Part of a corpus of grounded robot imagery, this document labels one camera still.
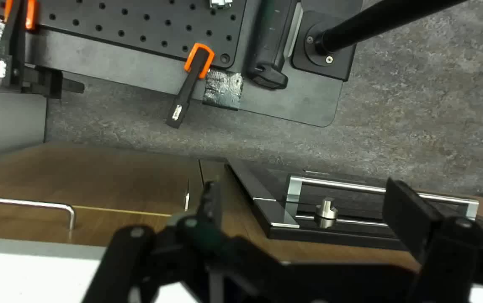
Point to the orange handled clamp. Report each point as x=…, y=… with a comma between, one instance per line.
x=197, y=67
x=15, y=73

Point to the black metal camera mount plate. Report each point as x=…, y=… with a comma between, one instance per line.
x=314, y=210

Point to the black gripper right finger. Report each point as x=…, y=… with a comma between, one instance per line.
x=449, y=250

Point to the black perforated breadboard plate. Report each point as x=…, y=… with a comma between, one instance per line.
x=160, y=28

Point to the black tripod pole with base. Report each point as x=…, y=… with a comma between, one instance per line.
x=326, y=43

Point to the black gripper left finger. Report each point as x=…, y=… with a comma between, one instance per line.
x=138, y=262

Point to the wooden cabinet front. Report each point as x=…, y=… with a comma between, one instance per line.
x=80, y=196

